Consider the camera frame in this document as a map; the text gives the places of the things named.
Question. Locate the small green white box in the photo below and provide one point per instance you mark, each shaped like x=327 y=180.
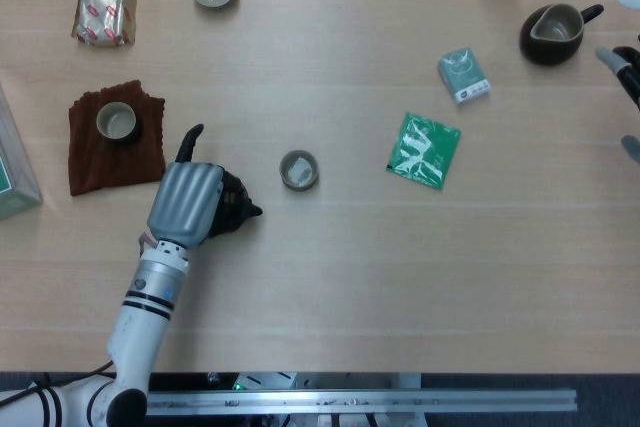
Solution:
x=462 y=77

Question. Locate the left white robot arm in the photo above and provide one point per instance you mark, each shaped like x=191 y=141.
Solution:
x=140 y=322

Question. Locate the black iron teapot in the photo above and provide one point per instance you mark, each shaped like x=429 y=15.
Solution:
x=240 y=202

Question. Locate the aluminium rail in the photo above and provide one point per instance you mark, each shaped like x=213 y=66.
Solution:
x=350 y=402

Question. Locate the dark teacup with beige inside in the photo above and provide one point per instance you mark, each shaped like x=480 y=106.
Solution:
x=286 y=173
x=117 y=122

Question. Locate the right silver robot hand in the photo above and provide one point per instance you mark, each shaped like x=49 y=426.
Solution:
x=631 y=77

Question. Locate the brown folded cloth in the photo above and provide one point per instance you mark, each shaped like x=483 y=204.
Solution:
x=115 y=167

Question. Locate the green tea sachet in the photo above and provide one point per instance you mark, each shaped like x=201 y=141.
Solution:
x=425 y=152

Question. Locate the clear box with green base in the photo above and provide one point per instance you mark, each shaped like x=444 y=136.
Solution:
x=15 y=182

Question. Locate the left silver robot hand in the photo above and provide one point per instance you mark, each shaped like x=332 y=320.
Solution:
x=182 y=202

